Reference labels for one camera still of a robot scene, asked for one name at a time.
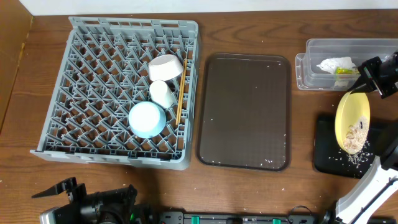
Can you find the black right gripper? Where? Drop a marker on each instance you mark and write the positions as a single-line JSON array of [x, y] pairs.
[[374, 76]]

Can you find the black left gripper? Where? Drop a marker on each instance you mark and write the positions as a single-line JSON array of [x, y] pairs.
[[78, 193]]

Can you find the yellow green snack wrapper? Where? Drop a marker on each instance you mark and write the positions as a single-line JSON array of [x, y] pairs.
[[346, 71]]

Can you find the yellow plate with scraps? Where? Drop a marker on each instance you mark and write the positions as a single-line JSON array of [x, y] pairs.
[[353, 105]]

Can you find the white paper napkin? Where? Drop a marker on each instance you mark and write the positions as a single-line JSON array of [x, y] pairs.
[[329, 65]]

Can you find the white paper cup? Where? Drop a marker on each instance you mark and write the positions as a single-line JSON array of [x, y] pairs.
[[161, 94]]

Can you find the pale pink bowl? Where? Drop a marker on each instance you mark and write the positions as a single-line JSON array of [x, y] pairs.
[[165, 67]]

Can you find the wooden chopstick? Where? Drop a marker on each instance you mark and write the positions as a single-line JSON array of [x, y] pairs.
[[185, 72], [180, 99]]

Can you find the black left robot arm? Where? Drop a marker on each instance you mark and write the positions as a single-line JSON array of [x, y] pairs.
[[112, 207]]

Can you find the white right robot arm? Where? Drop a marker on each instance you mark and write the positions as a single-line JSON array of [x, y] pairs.
[[375, 186]]

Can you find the clear plastic waste bin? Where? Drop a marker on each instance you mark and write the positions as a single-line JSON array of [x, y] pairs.
[[310, 76]]

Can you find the black waste bin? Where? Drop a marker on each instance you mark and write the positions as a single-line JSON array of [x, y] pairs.
[[329, 158]]

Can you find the grey dishwasher rack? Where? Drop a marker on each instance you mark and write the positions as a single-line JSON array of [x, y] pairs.
[[103, 74]]

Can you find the spilled rice food scraps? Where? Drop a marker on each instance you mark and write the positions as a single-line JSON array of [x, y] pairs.
[[352, 139]]

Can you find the dark brown serving tray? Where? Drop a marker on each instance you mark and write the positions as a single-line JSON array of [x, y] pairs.
[[246, 112]]

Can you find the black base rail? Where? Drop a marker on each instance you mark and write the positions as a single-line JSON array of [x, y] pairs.
[[178, 217]]

